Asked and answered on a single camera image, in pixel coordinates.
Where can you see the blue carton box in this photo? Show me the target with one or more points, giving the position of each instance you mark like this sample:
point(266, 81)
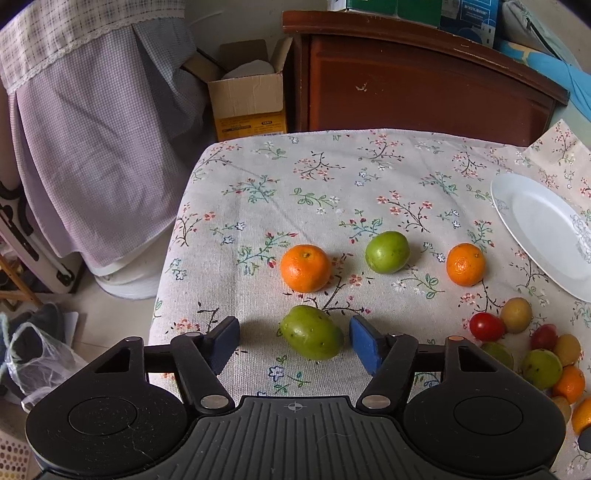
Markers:
point(475, 20)

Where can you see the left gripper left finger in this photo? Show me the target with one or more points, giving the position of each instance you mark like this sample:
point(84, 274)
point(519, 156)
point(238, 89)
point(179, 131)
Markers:
point(199, 359)

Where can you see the yellow-brown round fruit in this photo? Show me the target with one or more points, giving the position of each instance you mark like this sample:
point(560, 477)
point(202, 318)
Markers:
point(516, 315)

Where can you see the open cardboard box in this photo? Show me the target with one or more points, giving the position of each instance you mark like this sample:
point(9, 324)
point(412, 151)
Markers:
point(245, 86)

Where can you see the blue cartoon blanket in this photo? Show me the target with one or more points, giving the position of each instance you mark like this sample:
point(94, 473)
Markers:
point(570, 77)

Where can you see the oval green fruit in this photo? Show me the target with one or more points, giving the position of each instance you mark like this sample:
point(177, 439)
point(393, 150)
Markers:
point(311, 333)

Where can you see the small orange tangerine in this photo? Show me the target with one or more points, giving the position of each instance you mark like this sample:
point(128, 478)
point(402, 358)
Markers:
point(466, 265)

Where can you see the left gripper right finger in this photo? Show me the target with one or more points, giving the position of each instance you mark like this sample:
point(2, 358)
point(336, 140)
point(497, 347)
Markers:
point(389, 359)

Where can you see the red cherry tomato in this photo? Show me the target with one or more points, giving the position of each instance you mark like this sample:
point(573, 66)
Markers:
point(486, 327)
point(545, 337)

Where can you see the dark wooden cabinet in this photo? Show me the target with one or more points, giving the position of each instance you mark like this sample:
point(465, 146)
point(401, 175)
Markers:
point(359, 71)

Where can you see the green carton box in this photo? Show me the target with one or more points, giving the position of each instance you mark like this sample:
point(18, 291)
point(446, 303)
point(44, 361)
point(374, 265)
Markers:
point(426, 12)

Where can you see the large orange tangerine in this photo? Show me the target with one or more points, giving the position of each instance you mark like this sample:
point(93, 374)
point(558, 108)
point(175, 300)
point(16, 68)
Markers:
point(305, 268)

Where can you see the purple checked fabric cover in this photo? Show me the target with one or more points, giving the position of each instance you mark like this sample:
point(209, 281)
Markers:
point(103, 119)

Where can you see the clear plastic bag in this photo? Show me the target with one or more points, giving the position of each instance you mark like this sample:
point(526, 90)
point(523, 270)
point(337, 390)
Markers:
point(37, 363)

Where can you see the round green fruit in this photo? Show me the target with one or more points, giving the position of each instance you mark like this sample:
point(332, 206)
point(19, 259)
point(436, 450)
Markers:
point(388, 252)

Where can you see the white ceramic plate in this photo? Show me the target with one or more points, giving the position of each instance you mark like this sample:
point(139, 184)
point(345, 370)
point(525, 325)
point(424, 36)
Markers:
point(548, 230)

